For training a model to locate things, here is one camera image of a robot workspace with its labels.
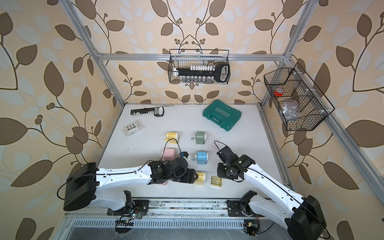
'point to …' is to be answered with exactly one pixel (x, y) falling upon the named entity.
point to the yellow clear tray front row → (216, 181)
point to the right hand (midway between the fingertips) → (220, 173)
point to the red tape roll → (278, 92)
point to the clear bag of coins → (137, 126)
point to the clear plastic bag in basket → (291, 110)
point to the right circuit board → (252, 228)
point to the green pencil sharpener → (200, 137)
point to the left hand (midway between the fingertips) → (193, 175)
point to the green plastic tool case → (222, 114)
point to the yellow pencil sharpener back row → (172, 137)
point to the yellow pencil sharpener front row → (201, 178)
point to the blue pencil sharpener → (201, 157)
